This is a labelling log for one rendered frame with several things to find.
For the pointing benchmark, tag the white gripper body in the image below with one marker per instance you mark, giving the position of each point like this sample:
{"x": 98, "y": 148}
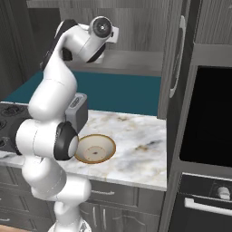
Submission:
{"x": 99, "y": 59}

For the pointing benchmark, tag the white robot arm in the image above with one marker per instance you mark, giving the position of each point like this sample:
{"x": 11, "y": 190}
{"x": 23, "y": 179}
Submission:
{"x": 51, "y": 99}

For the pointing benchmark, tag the grey wood cabinet door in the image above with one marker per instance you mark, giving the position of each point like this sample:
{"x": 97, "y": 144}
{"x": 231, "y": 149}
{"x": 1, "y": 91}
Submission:
{"x": 169, "y": 45}

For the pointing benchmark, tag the tan mixing bowl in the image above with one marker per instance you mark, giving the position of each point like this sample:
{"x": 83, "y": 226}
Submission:
{"x": 96, "y": 149}

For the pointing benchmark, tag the grey wood tall cabinet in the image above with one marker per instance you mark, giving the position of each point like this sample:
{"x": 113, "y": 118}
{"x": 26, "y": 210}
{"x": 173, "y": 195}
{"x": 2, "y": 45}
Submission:
{"x": 214, "y": 21}

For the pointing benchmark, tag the black hob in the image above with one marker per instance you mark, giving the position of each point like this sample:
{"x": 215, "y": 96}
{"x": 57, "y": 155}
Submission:
{"x": 9, "y": 113}

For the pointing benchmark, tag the black built-in microwave oven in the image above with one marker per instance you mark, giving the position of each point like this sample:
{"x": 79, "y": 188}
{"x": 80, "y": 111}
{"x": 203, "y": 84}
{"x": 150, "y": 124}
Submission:
{"x": 208, "y": 117}

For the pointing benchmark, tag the grey drawer front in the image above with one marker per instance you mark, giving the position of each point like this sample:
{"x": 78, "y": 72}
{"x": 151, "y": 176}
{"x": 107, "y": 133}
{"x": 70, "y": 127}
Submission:
{"x": 10, "y": 178}
{"x": 136, "y": 196}

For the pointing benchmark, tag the grey base cupboard door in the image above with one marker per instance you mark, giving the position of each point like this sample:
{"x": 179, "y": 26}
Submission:
{"x": 90, "y": 217}
{"x": 133, "y": 222}

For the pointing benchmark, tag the white oven knob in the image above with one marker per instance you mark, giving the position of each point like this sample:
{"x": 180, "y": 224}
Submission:
{"x": 224, "y": 193}

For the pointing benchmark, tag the grey wood wall cabinet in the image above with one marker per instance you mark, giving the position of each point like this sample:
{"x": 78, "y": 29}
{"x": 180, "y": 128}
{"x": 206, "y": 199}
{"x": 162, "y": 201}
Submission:
{"x": 136, "y": 36}

